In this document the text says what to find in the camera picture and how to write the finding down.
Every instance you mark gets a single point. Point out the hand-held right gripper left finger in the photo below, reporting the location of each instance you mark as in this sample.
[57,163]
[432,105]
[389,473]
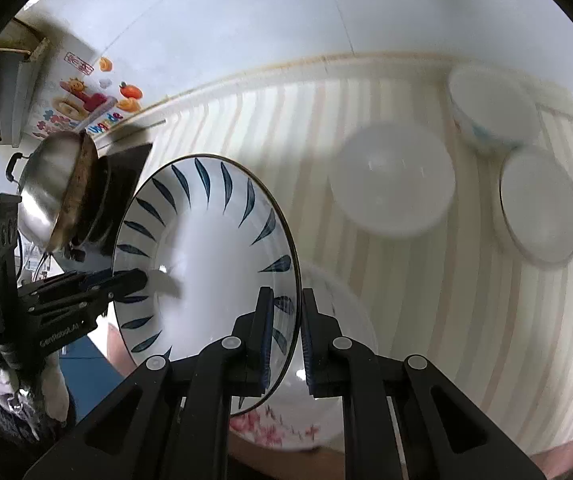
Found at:
[266,345]

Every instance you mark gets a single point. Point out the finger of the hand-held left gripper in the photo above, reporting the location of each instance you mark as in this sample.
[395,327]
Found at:
[126,280]

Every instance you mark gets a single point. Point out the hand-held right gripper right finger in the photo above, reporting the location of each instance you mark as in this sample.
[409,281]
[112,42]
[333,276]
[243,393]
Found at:
[309,350]

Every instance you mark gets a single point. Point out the blue leaf pattern plate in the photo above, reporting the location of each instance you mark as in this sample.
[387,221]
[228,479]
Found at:
[201,240]

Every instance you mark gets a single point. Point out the plain white bowl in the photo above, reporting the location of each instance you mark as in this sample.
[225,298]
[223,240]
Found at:
[391,180]

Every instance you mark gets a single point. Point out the white bowl with dark rim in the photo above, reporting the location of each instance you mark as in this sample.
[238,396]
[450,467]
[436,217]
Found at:
[541,205]

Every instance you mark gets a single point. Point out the white bowl with blue print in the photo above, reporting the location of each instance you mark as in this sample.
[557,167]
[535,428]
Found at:
[491,105]

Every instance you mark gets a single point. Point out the person's left forearm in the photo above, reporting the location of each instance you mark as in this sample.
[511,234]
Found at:
[6,420]

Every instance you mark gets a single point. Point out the person's left hand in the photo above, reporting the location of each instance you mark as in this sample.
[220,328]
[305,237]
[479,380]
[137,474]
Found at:
[56,390]

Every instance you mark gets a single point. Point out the steel wok with lid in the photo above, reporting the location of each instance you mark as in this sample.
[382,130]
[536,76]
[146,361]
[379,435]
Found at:
[51,185]

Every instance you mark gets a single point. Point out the blue kitchen cabinet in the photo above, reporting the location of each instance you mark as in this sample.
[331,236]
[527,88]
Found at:
[91,375]

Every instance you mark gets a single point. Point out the black gas stove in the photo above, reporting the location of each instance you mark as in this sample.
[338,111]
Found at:
[116,170]

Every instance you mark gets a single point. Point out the striped cat print tablecloth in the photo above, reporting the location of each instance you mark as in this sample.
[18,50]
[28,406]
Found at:
[416,310]

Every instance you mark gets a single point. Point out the colourful wall sticker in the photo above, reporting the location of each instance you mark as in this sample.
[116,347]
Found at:
[81,95]

